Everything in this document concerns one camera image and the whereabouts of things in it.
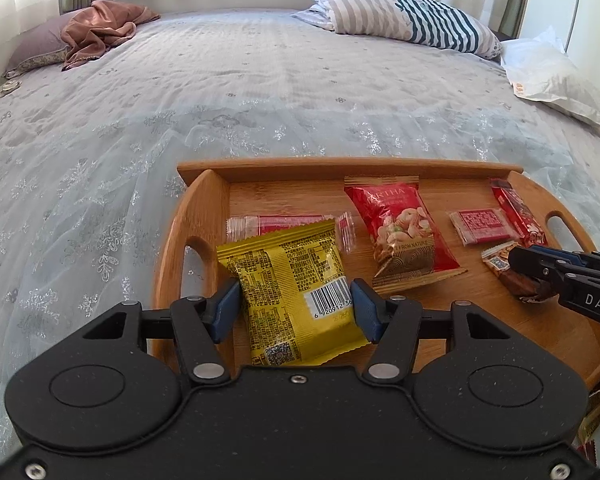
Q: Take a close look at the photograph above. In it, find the red chocolate bar packet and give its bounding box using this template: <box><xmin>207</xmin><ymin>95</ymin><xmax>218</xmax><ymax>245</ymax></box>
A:
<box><xmin>490</xmin><ymin>179</ymin><xmax>547</xmax><ymax>247</ymax></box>

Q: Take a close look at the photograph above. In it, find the brown chocolate packet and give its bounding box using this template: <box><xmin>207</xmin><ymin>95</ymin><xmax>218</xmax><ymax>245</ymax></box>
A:
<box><xmin>481</xmin><ymin>240</ymin><xmax>558</xmax><ymax>304</ymax></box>

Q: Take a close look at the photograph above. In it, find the red nut snack bag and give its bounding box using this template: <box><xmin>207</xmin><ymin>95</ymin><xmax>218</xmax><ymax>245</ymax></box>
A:
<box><xmin>343</xmin><ymin>176</ymin><xmax>466</xmax><ymax>295</ymax></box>

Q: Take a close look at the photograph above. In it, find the yellow snack packet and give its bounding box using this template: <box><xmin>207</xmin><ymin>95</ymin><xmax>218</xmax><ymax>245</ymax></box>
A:
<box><xmin>218</xmin><ymin>219</ymin><xmax>368</xmax><ymax>367</ymax></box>

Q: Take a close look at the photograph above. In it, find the red clear cracker packet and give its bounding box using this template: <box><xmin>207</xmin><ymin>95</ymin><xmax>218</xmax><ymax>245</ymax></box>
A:
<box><xmin>225</xmin><ymin>211</ymin><xmax>356</xmax><ymax>254</ymax></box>

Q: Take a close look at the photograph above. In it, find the gold wafer packet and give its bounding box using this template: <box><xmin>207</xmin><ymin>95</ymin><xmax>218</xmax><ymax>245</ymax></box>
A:
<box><xmin>578</xmin><ymin>387</ymin><xmax>600</xmax><ymax>444</ymax></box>

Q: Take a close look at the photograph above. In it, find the wooden serving tray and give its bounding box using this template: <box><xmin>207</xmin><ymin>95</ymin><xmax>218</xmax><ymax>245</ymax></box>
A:
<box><xmin>151</xmin><ymin>156</ymin><xmax>600</xmax><ymax>394</ymax></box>

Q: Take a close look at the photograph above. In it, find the white pillow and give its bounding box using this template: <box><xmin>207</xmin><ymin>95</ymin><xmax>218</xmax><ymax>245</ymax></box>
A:
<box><xmin>501</xmin><ymin>26</ymin><xmax>600</xmax><ymax>129</ymax></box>

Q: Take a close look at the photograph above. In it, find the lace snowflake bedspread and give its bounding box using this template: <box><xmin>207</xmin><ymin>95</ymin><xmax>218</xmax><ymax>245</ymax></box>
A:
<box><xmin>0</xmin><ymin>11</ymin><xmax>600</xmax><ymax>463</ymax></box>

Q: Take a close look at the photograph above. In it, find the small object by pillow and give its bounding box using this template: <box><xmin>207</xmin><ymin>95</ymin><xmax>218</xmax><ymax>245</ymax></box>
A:
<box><xmin>0</xmin><ymin>80</ymin><xmax>21</xmax><ymax>99</ymax></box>

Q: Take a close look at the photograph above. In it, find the pink crumpled cloth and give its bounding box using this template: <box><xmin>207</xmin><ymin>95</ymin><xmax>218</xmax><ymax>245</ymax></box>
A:
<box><xmin>60</xmin><ymin>0</ymin><xmax>161</xmax><ymax>70</ymax></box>

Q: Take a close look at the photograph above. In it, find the purple pillow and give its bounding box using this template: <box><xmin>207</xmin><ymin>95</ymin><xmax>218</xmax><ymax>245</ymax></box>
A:
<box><xmin>3</xmin><ymin>10</ymin><xmax>80</xmax><ymax>79</ymax></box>

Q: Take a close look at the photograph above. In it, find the striped folded quilt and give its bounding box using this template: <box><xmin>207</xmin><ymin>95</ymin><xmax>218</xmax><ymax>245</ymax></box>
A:
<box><xmin>294</xmin><ymin>0</ymin><xmax>502</xmax><ymax>60</ymax></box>

